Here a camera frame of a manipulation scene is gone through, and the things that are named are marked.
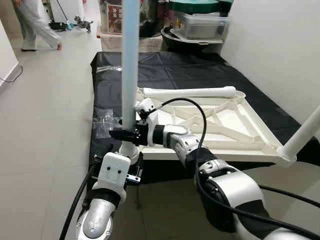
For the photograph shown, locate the clear tape cross patch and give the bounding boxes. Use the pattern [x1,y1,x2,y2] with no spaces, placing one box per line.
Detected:
[92,111,121,138]

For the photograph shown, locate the orange-lidded box with red print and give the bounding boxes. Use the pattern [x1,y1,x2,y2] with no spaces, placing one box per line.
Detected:
[99,0,125,35]

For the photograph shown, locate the clear tape strip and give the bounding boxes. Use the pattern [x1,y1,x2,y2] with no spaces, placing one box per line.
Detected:
[95,65,123,74]

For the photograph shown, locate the black round basin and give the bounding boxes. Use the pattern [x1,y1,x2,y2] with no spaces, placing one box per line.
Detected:
[161,27,223,53]

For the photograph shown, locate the black tablecloth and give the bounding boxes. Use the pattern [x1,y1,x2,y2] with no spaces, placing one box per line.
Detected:
[89,51,320,183]

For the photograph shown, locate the green round lid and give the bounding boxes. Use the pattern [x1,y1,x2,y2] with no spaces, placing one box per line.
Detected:
[167,0,233,15]

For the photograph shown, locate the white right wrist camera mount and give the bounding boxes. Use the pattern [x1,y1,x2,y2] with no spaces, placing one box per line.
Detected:
[135,98,160,148]

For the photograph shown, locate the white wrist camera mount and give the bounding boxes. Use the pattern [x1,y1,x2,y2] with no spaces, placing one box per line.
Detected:
[97,152,132,193]
[135,98,160,148]

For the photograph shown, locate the black bag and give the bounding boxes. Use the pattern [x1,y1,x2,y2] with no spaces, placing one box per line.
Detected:
[139,0,166,38]

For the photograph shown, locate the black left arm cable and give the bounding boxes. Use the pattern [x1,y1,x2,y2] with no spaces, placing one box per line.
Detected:
[60,162,101,240]

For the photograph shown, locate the white plastic children table top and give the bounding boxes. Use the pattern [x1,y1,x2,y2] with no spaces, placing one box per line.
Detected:
[120,87,298,168]

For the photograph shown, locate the thin black floor cable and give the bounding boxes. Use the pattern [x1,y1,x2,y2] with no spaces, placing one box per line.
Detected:
[0,65,24,84]

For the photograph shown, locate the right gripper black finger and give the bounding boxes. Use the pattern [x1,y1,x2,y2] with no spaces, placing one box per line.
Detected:
[109,129,138,143]

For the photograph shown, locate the clear plastic storage box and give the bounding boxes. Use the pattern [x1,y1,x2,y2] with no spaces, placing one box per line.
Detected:
[176,12,231,42]

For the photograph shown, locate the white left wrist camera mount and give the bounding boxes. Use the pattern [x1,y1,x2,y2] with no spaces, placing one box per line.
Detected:
[97,152,132,193]

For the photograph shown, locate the person in grey trousers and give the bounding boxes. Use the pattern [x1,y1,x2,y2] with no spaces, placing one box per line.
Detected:
[12,0,63,52]

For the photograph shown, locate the beige low platform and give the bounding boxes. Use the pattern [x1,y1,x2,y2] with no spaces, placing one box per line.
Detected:
[97,32,166,53]

